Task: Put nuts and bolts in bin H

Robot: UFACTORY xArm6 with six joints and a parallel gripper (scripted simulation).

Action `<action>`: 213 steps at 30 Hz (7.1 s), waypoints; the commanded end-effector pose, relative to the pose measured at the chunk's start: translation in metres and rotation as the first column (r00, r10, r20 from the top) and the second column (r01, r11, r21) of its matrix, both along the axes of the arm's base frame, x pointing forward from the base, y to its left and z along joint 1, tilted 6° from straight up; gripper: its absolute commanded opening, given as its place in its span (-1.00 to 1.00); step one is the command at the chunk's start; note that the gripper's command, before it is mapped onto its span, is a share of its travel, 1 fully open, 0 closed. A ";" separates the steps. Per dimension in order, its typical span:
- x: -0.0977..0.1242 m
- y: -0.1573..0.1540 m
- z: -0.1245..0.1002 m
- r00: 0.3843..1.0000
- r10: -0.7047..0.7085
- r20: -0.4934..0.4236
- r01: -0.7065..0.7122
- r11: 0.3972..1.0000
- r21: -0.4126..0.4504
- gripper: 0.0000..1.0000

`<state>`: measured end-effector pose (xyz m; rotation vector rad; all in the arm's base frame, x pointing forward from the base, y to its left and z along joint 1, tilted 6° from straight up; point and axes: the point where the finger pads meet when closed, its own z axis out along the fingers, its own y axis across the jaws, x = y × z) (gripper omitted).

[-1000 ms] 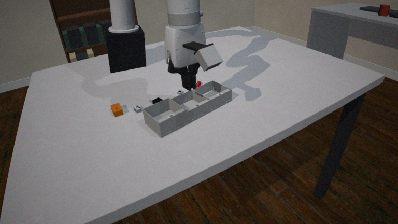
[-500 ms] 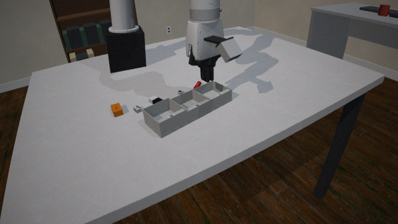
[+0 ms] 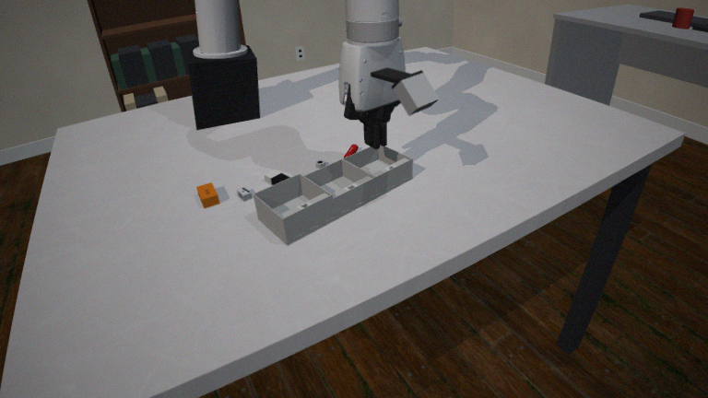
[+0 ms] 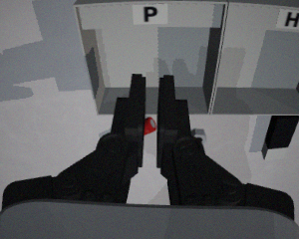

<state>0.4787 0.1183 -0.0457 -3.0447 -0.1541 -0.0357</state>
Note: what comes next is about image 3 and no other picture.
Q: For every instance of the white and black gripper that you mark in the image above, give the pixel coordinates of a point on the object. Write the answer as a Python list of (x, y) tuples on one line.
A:
[(365, 95)]

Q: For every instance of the orange block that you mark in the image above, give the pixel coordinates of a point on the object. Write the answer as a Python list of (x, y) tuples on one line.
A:
[(208, 195)]

